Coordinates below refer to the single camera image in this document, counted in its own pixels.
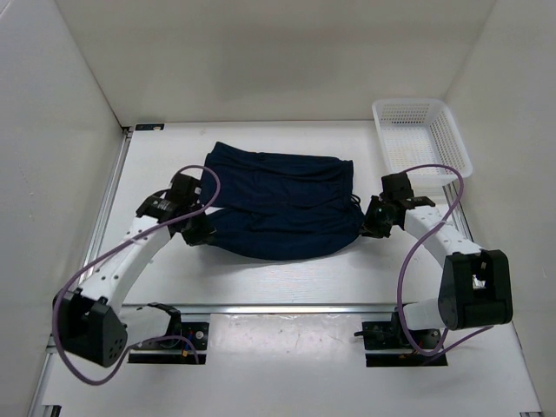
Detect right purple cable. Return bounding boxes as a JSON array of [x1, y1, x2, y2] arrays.
[[397, 163, 494, 360]]

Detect white plastic mesh basket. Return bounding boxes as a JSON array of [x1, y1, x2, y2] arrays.
[[372, 98, 473, 189]]

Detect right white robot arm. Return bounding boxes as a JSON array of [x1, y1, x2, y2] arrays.
[[361, 173, 513, 348]]

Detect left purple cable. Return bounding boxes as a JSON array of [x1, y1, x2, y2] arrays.
[[51, 164, 222, 387]]

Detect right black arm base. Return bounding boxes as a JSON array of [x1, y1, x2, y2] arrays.
[[354, 312, 448, 368]]

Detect purple cable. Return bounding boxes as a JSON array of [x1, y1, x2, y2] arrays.
[[397, 163, 494, 360], [51, 164, 222, 387]]

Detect front aluminium rail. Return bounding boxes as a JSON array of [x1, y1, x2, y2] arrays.
[[125, 302, 400, 318]]

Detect aluminium frame rail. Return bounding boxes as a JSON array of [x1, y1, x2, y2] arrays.
[[25, 125, 135, 416], [461, 177, 554, 416]]

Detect left aluminium frame rail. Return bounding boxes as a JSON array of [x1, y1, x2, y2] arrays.
[[25, 125, 135, 416]]

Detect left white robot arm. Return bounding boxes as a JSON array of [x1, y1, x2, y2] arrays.
[[52, 170, 219, 367]]

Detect navy blue shorts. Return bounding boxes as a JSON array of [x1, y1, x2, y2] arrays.
[[201, 142, 364, 261]]

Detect right aluminium frame rail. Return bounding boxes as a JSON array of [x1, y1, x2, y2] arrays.
[[461, 177, 554, 416]]

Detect small dark label sticker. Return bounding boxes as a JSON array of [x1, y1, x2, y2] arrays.
[[135, 123, 165, 131]]

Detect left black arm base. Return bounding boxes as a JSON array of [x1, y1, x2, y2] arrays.
[[128, 314, 210, 366]]

